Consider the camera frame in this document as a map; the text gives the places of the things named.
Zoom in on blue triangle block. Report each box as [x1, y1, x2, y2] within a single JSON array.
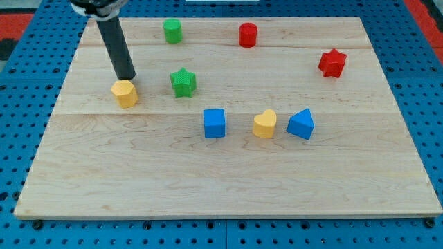
[[287, 109, 315, 140]]

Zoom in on red star block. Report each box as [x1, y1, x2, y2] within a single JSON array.
[[318, 48, 347, 78]]

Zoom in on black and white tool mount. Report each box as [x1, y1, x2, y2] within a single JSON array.
[[69, 0, 129, 21]]

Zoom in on blue cube block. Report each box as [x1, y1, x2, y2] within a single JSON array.
[[203, 109, 226, 138]]

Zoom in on red cylinder block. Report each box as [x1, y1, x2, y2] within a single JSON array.
[[238, 22, 258, 48]]

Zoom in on yellow hexagon block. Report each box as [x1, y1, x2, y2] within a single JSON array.
[[110, 80, 138, 109]]

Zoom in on yellow heart block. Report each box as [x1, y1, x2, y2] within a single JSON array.
[[252, 109, 277, 138]]

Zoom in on green star block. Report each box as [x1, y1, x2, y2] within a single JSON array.
[[170, 68, 197, 98]]

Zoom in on green cylinder block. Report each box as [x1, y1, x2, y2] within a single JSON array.
[[163, 18, 183, 44]]

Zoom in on light wooden board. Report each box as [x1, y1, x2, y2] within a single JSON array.
[[15, 17, 442, 220]]

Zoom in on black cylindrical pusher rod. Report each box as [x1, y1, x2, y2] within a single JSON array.
[[97, 17, 136, 80]]

